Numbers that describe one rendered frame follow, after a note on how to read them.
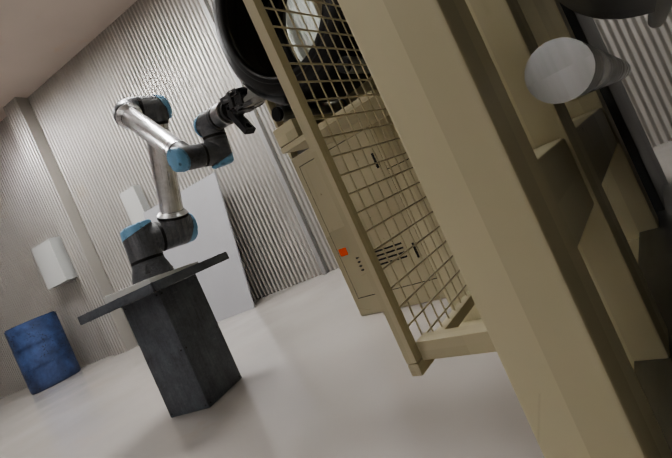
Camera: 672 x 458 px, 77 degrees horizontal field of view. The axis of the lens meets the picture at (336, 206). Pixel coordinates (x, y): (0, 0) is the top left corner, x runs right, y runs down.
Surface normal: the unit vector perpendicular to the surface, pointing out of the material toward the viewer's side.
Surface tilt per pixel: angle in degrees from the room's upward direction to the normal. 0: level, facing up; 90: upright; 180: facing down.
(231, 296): 77
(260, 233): 90
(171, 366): 90
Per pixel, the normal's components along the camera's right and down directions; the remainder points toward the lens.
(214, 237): -0.45, -0.04
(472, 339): -0.57, 0.25
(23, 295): -0.37, 0.16
